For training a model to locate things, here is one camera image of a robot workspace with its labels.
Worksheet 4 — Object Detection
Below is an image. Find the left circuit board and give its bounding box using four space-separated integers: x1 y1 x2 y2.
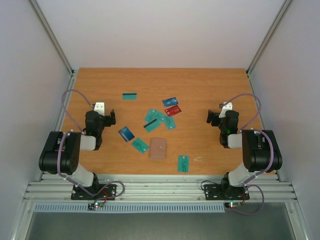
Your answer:
87 202 104 211

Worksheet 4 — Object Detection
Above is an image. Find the aluminium front rail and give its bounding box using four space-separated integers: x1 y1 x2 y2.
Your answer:
23 173 298 203

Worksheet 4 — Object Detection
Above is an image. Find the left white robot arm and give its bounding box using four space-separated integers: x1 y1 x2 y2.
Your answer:
38 110 116 199

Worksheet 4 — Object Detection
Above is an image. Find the left aluminium frame post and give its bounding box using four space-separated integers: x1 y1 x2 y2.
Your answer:
29 0 76 76

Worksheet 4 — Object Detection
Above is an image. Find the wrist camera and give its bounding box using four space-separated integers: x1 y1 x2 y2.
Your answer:
219 102 233 119
91 102 105 116

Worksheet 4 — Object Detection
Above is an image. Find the dark blue card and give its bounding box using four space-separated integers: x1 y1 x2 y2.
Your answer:
118 126 135 143

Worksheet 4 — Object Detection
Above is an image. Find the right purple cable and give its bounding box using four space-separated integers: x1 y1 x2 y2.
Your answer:
223 93 276 216

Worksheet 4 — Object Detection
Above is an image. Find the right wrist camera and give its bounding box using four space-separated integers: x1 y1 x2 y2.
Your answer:
219 102 233 119

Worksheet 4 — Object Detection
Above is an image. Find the teal card with magnetic stripe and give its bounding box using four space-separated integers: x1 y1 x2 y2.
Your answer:
122 92 137 101

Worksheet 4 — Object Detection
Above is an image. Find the grey slotted cable duct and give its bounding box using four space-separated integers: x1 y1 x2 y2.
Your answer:
33 202 225 214

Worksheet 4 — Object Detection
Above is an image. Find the aluminium frame post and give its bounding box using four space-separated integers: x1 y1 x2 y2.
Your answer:
29 0 76 76
245 0 294 76

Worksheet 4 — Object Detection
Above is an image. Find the right aluminium frame post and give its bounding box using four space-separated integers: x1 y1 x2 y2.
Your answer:
245 0 294 76

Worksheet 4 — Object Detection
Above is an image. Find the right circuit board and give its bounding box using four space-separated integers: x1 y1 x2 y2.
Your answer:
224 201 245 209

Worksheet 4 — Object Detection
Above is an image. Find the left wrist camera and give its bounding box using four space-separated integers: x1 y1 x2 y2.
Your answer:
91 102 105 116

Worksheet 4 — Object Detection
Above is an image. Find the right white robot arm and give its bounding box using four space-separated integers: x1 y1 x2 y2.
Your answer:
202 110 283 201

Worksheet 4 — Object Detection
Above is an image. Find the red card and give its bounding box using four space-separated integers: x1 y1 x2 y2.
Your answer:
164 104 182 117

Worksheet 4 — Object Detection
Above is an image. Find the blue card top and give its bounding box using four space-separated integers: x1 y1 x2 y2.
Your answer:
162 97 179 108

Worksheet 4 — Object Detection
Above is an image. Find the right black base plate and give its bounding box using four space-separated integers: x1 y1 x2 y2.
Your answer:
203 184 250 201

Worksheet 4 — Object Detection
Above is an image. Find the teal vip card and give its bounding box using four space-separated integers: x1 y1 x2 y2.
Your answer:
164 116 177 130
131 137 149 154

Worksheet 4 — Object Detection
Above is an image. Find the circuit board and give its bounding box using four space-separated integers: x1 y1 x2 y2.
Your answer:
87 202 104 211
224 201 245 209

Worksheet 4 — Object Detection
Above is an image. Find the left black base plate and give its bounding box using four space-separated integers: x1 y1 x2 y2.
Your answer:
70 184 117 201

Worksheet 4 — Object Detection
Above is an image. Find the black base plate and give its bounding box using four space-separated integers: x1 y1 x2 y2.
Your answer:
70 184 117 201
203 184 250 201

